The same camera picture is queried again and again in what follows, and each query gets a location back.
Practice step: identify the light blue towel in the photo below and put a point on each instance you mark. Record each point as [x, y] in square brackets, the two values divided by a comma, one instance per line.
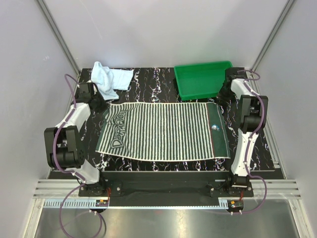
[109, 80]

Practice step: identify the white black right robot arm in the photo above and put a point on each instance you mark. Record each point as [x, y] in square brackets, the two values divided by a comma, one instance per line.
[251, 118]

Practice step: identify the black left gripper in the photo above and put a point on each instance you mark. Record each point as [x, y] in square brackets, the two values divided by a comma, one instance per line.
[97, 94]

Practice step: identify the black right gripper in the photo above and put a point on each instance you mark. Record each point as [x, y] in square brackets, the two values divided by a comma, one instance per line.
[222, 100]

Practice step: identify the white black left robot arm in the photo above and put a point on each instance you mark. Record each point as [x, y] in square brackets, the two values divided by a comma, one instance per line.
[64, 149]

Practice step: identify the cable junction box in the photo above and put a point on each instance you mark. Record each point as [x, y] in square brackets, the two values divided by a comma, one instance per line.
[237, 204]
[102, 203]

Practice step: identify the green white striped towel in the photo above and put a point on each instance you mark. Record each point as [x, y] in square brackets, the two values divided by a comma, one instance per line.
[164, 132]

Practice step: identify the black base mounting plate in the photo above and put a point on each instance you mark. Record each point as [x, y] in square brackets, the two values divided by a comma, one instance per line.
[162, 200]

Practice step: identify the left cable junction box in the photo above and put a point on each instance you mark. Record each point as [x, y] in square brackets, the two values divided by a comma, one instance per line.
[102, 203]

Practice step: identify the green plastic tray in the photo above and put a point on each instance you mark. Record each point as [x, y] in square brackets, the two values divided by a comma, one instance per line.
[200, 81]

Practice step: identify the aluminium frame rail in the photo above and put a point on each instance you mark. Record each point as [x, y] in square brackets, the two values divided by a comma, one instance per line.
[273, 189]

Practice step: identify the right cable junction box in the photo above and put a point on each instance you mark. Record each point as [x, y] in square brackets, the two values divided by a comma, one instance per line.
[237, 204]

